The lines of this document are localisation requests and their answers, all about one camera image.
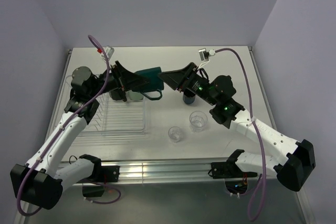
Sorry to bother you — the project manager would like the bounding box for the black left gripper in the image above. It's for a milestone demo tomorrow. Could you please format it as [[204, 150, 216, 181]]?
[[88, 61, 149, 98]]

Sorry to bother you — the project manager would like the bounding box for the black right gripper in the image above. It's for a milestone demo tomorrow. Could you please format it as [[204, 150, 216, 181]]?
[[157, 62, 217, 106]]

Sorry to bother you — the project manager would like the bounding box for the light green plastic cup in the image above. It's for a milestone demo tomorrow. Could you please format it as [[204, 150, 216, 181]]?
[[128, 91, 144, 101]]

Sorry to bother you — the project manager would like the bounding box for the black mug cream interior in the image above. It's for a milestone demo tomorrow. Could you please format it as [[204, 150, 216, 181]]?
[[109, 90, 127, 102]]

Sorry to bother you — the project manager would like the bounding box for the dark green mug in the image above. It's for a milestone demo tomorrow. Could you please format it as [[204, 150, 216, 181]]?
[[135, 67, 164, 101]]

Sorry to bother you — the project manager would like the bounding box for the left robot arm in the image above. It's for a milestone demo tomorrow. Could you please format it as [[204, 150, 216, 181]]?
[[10, 61, 151, 217]]

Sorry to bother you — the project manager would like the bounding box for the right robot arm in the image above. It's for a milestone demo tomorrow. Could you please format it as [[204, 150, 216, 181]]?
[[158, 62, 316, 191]]

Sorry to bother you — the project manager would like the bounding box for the dark blue mug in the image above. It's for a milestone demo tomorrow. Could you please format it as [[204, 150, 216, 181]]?
[[183, 93, 195, 105]]

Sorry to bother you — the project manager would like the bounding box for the large clear glass cup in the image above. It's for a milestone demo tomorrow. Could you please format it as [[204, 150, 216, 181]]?
[[189, 111, 208, 132]]

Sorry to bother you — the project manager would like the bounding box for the small clear glass cup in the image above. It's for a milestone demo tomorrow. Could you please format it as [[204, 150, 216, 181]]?
[[168, 126, 184, 143]]

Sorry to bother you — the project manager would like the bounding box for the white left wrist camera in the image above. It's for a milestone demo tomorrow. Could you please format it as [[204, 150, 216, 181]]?
[[97, 46, 115, 58]]

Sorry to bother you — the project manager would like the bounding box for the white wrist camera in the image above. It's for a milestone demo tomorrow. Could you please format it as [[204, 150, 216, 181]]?
[[97, 46, 115, 58], [198, 48, 216, 69]]

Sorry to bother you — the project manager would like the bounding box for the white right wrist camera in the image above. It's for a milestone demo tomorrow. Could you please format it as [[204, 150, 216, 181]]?
[[198, 48, 216, 69]]

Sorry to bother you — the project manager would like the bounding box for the clear wire dish rack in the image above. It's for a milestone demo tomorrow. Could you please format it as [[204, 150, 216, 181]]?
[[52, 72, 148, 137]]

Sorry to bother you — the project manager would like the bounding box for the aluminium rail frame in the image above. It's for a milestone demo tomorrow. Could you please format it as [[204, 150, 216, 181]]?
[[26, 159, 316, 224]]

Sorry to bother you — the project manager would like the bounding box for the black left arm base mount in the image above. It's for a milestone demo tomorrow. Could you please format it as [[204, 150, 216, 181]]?
[[81, 165, 120, 198]]

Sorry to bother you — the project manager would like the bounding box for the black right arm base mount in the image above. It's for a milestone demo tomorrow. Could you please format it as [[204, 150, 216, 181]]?
[[208, 161, 258, 179]]

